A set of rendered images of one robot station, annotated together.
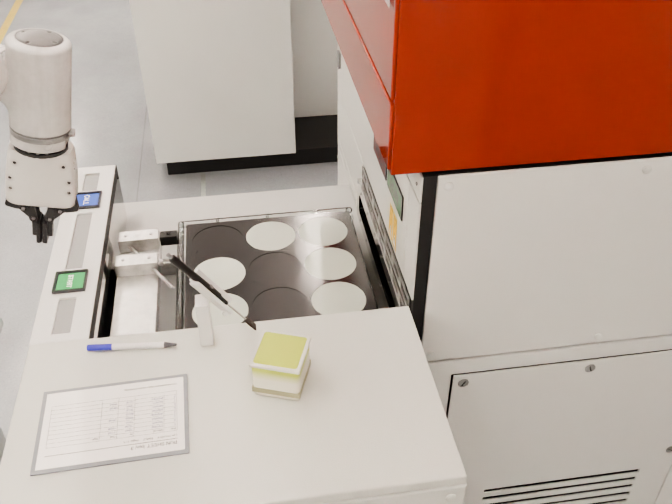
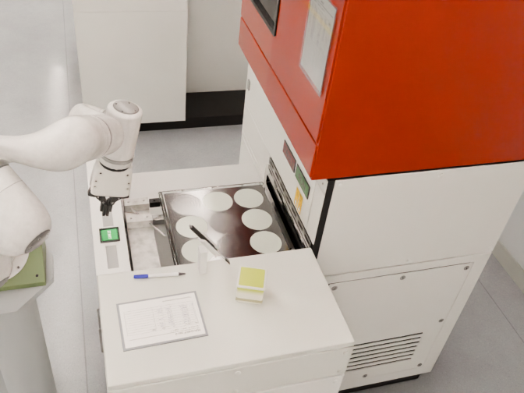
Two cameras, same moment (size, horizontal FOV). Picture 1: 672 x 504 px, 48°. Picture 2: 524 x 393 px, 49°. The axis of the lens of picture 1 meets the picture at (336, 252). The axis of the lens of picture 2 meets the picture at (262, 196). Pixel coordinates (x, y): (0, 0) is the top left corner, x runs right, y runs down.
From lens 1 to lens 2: 0.54 m
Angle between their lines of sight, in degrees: 10
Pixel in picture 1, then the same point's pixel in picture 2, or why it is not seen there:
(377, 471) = (309, 341)
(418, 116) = (329, 151)
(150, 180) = not seen: hidden behind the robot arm
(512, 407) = (359, 300)
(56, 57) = (137, 119)
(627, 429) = (419, 310)
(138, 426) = (176, 321)
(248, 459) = (240, 337)
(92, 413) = (148, 315)
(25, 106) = not seen: hidden behind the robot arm
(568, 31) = (408, 110)
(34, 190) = (108, 188)
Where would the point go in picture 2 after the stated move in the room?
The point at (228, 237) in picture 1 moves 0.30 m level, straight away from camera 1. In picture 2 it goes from (192, 202) to (175, 150)
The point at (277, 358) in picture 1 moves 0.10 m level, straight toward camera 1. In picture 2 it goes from (251, 281) to (260, 312)
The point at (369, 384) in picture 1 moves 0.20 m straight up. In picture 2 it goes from (297, 294) to (308, 242)
